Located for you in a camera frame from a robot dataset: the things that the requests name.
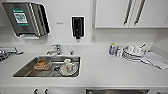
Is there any small chrome sink knob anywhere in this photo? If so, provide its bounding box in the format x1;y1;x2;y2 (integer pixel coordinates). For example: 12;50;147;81
68;49;75;56

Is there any black soap dispenser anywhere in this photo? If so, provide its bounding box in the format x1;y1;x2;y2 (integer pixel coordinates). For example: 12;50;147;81
70;15;86;40

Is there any white cup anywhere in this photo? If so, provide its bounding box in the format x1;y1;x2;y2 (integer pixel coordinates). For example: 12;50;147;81
63;58;73;68

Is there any white patterned plate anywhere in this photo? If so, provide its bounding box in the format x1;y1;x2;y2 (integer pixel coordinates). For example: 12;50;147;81
59;63;80;77

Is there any blue dish soap bottle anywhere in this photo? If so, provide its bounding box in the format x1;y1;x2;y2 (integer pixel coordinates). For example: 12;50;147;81
108;42;117;56

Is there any chrome faucet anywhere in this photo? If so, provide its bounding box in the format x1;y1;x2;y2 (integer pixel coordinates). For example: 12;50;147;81
45;42;63;57

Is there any small clear jar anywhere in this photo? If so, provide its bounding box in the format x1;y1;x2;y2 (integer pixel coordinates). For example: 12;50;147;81
115;46;123;58

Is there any stack of white plates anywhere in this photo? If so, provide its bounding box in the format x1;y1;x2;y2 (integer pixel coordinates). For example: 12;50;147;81
121;42;148;63

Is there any white sink base cabinet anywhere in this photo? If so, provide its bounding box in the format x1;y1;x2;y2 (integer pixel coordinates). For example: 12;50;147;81
31;87;84;94

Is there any stainless steel sink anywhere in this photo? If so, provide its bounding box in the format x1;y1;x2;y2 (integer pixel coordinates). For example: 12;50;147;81
12;54;82;79

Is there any steel paper towel dispenser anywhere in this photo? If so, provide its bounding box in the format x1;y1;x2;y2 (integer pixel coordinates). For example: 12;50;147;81
1;1;51;38

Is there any white dish towel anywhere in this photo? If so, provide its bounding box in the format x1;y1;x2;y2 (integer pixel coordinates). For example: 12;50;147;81
141;50;168;71

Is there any grey white dish cloth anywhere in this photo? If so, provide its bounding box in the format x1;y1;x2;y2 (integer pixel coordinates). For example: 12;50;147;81
0;46;25;63

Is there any white wall outlet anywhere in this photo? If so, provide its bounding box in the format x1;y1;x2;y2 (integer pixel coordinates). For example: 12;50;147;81
90;33;97;43

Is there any small wall label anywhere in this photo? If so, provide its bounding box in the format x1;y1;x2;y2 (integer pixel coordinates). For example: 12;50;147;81
55;21;64;26

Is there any white wall cabinet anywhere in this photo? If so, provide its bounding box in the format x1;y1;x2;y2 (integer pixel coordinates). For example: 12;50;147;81
94;0;168;30

